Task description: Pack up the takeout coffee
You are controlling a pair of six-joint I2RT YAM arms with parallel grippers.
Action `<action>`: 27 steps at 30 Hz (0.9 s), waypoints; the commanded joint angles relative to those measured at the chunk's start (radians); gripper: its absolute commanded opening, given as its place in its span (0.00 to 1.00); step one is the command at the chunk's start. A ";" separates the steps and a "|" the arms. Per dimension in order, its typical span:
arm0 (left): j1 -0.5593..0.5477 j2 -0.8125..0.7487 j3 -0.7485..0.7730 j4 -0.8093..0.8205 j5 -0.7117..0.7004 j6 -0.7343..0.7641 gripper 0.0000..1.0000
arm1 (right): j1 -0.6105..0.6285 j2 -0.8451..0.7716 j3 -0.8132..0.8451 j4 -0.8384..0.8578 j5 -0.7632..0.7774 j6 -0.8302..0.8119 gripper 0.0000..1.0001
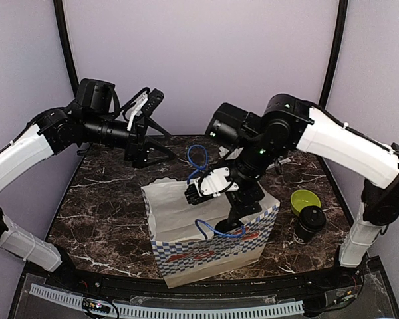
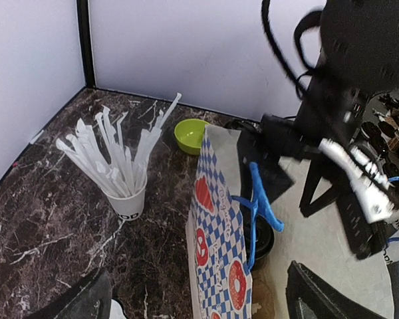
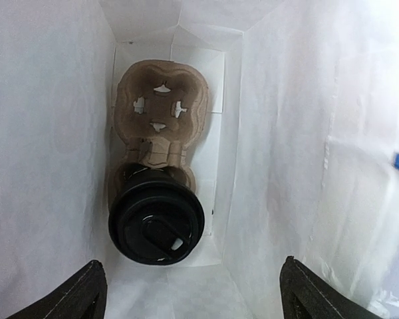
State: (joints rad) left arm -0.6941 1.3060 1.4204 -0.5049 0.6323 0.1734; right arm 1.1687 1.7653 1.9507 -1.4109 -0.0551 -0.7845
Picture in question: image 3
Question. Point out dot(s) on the checkered paper takeout bag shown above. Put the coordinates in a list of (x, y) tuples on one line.
[(296, 160)]

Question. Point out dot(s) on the black coffee cup lid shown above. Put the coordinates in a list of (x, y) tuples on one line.
[(156, 223)]

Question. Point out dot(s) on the brown cardboard cup carrier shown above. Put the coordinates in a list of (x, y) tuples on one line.
[(159, 115)]

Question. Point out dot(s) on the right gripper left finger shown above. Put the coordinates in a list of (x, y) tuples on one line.
[(83, 295)]

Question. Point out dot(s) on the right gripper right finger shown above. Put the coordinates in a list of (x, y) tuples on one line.
[(306, 295)]

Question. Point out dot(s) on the black paper coffee cup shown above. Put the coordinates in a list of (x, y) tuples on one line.
[(135, 174)]

